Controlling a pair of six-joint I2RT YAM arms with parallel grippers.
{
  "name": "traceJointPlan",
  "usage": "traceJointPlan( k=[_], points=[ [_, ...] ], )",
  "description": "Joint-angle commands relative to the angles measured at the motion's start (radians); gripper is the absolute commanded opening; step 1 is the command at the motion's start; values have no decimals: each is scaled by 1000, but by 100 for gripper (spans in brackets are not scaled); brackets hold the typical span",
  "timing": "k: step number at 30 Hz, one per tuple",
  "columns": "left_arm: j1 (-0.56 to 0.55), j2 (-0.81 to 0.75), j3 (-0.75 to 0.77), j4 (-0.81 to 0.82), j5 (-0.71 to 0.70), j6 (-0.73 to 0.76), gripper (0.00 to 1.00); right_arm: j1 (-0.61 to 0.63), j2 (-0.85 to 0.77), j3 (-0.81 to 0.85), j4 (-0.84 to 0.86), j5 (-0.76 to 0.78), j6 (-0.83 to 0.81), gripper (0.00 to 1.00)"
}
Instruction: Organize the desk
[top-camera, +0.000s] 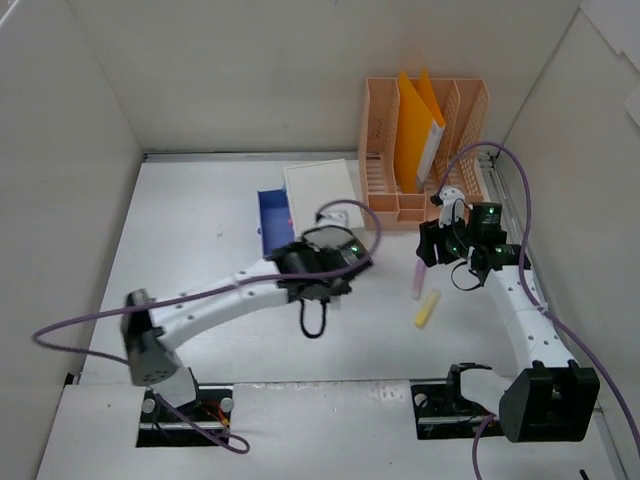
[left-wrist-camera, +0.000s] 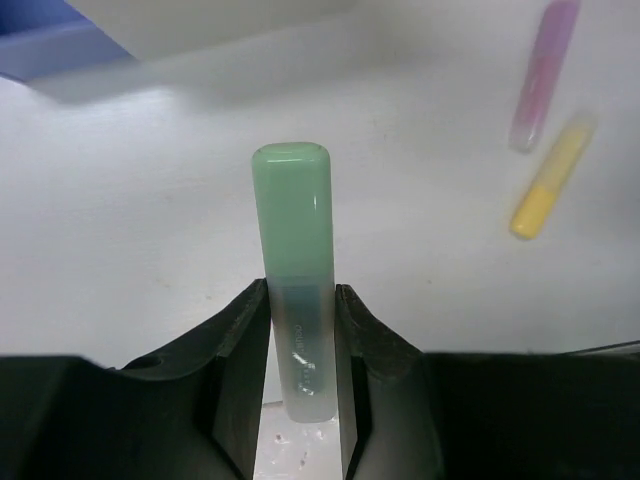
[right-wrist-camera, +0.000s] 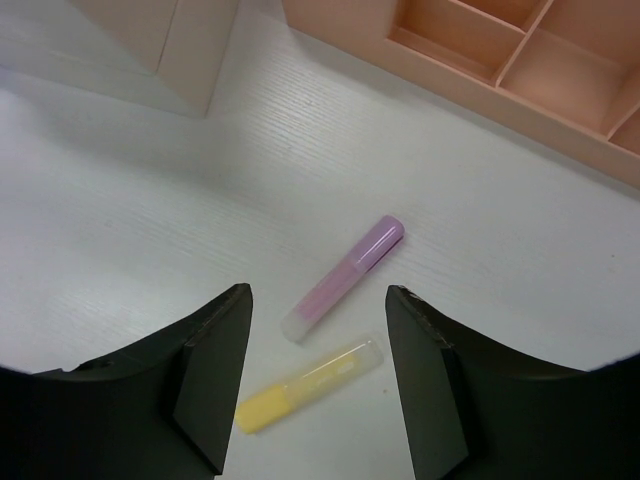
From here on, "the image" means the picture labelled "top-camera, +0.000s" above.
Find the peach desk file organizer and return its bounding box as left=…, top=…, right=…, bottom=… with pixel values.
left=358, top=73, right=490, bottom=231

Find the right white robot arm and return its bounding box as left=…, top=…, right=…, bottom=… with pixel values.
left=416, top=198, right=600, bottom=443

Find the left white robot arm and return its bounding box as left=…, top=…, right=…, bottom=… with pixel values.
left=120, top=226, right=373, bottom=420

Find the purple blue drawer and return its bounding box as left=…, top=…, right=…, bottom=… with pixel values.
left=257, top=188, right=295, bottom=257

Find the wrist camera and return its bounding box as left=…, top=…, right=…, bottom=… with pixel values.
left=430, top=186, right=467, bottom=228
left=315, top=210, right=349, bottom=228

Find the white drawer box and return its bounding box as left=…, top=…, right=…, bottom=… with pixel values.
left=284, top=158, right=356, bottom=237

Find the orange document folder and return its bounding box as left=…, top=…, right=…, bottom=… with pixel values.
left=394, top=67, right=446, bottom=193

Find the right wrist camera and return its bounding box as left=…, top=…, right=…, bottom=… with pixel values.
left=430, top=186, right=467, bottom=228

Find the pastel yellow highlighter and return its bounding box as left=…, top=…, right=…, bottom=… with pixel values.
left=414, top=289, right=441, bottom=329

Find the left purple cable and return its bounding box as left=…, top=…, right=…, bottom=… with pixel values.
left=32, top=199, right=384, bottom=455

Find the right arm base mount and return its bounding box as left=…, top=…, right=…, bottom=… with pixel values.
left=410, top=378, right=489, bottom=441

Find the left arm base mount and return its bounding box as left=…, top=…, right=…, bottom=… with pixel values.
left=136, top=384, right=234, bottom=448

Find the pastel pink highlighter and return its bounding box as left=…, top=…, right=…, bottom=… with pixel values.
left=411, top=259, right=427, bottom=301

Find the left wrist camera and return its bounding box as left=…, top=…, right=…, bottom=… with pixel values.
left=315, top=210, right=349, bottom=228

